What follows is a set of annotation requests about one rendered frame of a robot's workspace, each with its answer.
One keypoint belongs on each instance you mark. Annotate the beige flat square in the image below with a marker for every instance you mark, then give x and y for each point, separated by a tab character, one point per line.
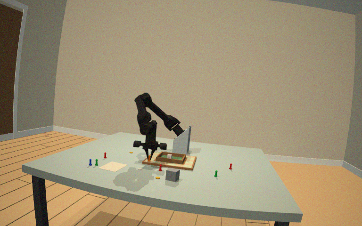
113	166

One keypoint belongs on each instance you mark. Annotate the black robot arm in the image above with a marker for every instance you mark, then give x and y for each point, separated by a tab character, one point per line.
144	118

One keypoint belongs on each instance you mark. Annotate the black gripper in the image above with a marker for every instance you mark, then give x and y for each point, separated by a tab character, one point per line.
162	146

